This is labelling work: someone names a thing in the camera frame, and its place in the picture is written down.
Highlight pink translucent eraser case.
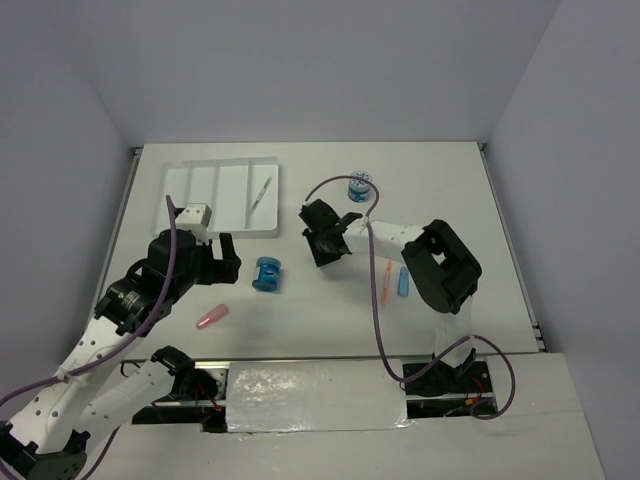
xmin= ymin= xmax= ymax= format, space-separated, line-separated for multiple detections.
xmin=196 ymin=304 xmax=229 ymax=330

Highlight white divided organizer tray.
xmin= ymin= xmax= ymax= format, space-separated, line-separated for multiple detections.
xmin=151 ymin=157 xmax=280 ymax=239

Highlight orange highlighter pen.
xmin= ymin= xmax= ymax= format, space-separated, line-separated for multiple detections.
xmin=381 ymin=259 xmax=393 ymax=307

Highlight silver foil covered panel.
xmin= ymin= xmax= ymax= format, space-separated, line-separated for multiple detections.
xmin=226 ymin=360 xmax=410 ymax=433

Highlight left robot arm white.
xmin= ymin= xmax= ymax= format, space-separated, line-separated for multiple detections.
xmin=1 ymin=229 xmax=241 ymax=479

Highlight blue paint jar white lid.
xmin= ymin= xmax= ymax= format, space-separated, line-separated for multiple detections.
xmin=347 ymin=171 xmax=372 ymax=203

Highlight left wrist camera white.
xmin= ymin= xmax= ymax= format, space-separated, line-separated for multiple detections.
xmin=176 ymin=203 xmax=212 ymax=245

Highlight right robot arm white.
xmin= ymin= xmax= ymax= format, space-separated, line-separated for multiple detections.
xmin=299 ymin=199 xmax=482 ymax=391

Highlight blue translucent eraser case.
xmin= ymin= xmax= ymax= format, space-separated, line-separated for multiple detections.
xmin=397 ymin=266 xmax=410 ymax=298

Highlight blue jar lying sideways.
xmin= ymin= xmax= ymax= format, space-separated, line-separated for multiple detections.
xmin=252 ymin=256 xmax=281 ymax=293

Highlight green pen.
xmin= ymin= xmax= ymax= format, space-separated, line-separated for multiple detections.
xmin=249 ymin=176 xmax=273 ymax=216

